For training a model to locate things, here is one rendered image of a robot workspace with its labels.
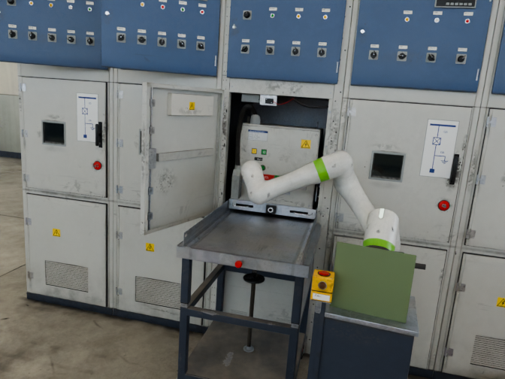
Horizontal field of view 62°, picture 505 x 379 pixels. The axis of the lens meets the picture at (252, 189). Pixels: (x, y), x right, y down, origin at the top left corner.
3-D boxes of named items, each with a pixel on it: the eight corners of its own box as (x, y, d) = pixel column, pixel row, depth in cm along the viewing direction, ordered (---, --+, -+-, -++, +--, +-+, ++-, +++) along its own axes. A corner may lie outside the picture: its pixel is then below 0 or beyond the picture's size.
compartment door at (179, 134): (134, 232, 213) (137, 81, 198) (210, 210, 266) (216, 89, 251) (144, 235, 210) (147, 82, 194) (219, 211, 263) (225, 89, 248)
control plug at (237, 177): (238, 199, 250) (240, 170, 247) (230, 198, 251) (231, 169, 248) (241, 196, 258) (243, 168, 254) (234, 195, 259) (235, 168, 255)
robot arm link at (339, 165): (358, 175, 208) (349, 158, 215) (354, 159, 198) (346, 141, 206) (323, 188, 210) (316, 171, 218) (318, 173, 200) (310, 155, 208)
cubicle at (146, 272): (204, 338, 275) (224, -38, 228) (108, 319, 290) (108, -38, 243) (252, 264, 404) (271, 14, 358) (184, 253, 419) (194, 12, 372)
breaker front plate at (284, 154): (311, 211, 252) (319, 131, 242) (233, 201, 262) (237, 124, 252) (311, 210, 253) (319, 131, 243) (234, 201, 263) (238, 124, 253)
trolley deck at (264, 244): (308, 278, 185) (309, 265, 183) (176, 257, 198) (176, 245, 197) (320, 234, 249) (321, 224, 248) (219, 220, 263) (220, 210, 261)
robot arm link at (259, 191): (314, 165, 216) (311, 156, 206) (322, 185, 212) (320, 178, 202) (248, 190, 221) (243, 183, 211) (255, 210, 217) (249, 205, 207)
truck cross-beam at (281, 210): (315, 219, 252) (316, 210, 251) (228, 208, 263) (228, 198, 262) (316, 217, 257) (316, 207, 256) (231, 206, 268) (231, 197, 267)
